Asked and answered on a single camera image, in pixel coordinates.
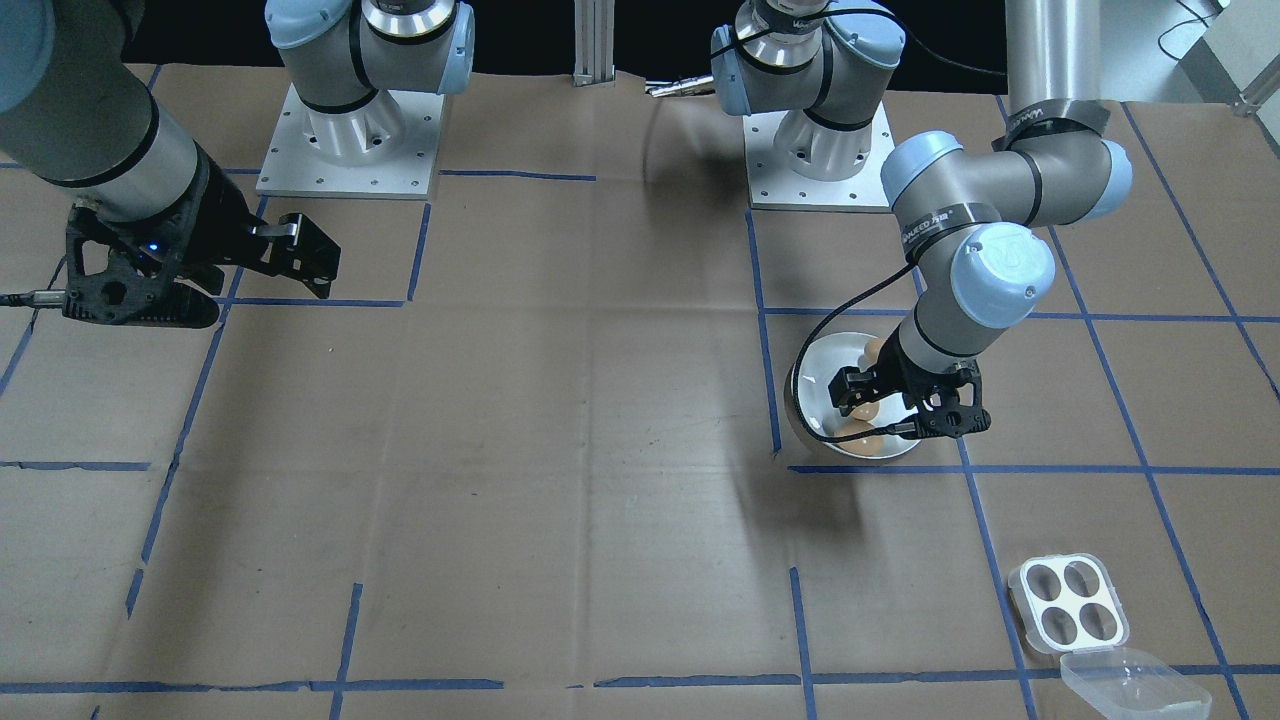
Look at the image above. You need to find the aluminium frame bar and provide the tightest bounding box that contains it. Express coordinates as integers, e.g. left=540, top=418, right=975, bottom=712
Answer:
left=1232, top=75, right=1280, bottom=119

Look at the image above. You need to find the white bowl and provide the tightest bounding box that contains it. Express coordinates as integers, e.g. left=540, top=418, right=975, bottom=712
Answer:
left=785, top=332, right=926, bottom=463

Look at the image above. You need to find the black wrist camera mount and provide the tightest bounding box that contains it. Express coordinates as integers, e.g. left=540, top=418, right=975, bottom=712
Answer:
left=895, top=362, right=993, bottom=442
left=62, top=205, right=223, bottom=331

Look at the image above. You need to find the aluminium frame post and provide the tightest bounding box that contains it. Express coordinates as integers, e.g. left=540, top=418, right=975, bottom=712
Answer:
left=573, top=0, right=619, bottom=89

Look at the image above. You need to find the white square base plate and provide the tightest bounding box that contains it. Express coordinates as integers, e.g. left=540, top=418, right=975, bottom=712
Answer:
left=744, top=100, right=913, bottom=213
left=256, top=82, right=446, bottom=201

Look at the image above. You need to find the clear plastic egg carton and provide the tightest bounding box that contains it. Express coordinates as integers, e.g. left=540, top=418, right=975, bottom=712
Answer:
left=1006, top=553, right=1214, bottom=720

